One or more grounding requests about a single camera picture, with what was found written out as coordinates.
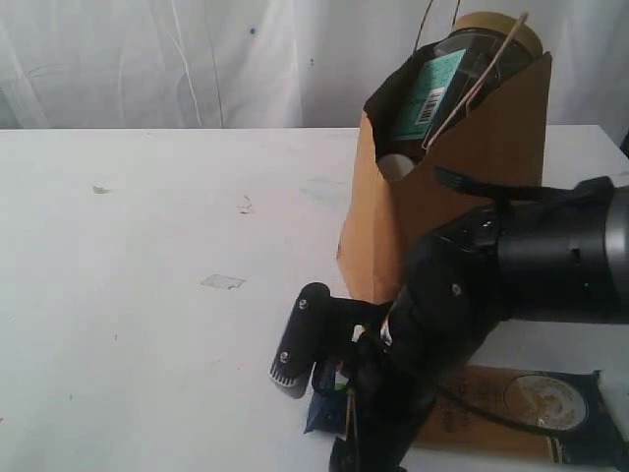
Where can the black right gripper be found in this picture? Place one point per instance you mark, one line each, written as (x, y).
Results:
(390, 354)

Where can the spaghetti packet dark blue ends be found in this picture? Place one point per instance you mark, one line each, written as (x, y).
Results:
(545, 416)

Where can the yellow spice bottle white cap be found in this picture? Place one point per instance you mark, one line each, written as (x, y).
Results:
(395, 166)

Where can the large brown paper bag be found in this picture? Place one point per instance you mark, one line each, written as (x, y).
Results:
(499, 140)

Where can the nut jar with gold lid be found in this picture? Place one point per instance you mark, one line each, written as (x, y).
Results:
(483, 50)

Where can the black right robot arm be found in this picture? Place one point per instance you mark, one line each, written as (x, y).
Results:
(536, 254)

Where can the clear tape piece on table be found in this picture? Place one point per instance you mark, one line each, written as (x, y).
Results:
(222, 282)

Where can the small white paper scrap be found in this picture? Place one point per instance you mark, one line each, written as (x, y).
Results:
(246, 206)

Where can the white backdrop curtain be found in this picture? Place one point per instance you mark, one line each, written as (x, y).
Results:
(269, 64)

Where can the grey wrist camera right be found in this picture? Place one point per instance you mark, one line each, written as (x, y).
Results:
(301, 341)

